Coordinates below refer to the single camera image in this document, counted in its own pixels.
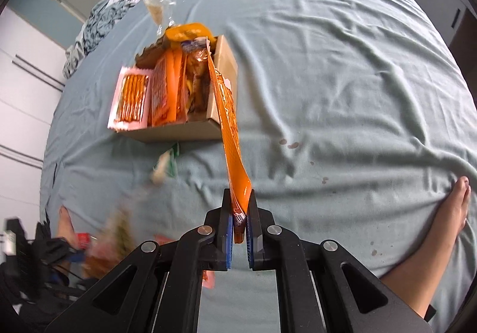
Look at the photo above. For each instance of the brown cardboard box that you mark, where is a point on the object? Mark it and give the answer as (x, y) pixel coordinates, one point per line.
(200, 127)

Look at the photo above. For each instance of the black red clear snack bag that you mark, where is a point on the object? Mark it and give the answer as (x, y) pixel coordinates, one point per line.
(111, 246)

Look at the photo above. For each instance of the person's right foot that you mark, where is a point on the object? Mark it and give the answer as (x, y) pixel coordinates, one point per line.
(416, 279)

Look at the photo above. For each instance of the large pink spicy-stick pack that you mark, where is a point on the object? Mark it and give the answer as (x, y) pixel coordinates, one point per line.
(130, 106)

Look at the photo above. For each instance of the yellow orange snack bag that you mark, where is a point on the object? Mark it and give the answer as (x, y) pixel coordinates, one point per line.
(191, 39)

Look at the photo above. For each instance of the orange bordered snack pack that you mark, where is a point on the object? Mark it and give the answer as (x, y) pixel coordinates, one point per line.
(239, 181)

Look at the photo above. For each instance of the clear plastic bag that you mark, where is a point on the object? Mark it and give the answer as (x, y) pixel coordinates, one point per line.
(161, 12)

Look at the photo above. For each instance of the green white snack packet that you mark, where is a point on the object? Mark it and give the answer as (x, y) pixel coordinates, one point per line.
(166, 166)

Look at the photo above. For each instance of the patterned blanket pile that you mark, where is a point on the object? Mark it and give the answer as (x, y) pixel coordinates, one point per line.
(101, 20)

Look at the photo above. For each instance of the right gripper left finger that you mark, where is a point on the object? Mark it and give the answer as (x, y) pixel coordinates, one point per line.
(156, 288)

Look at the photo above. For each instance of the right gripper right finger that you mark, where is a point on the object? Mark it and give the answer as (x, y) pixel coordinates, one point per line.
(321, 287)

